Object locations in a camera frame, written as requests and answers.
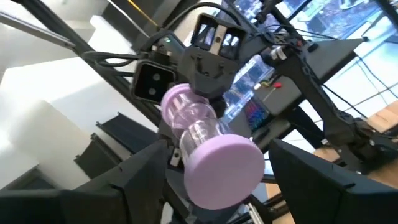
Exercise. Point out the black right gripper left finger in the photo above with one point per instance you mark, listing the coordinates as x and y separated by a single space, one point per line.
77 207

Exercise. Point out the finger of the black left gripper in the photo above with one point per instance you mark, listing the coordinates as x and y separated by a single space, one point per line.
177 186
208 71

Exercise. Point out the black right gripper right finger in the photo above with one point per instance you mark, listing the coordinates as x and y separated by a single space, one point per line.
335 202

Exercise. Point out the purple sand timer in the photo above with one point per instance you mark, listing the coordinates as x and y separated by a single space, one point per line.
224 174

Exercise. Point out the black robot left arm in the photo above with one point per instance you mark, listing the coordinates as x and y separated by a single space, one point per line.
311 81

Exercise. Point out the black ridged panel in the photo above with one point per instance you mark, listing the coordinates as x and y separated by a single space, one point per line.
96 158
129 132

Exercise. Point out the backlit computer keyboard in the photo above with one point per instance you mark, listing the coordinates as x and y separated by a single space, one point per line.
256 115

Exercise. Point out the large window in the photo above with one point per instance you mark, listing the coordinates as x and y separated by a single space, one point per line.
342 15

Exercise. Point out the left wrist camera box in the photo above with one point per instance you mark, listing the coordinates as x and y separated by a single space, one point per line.
152 82

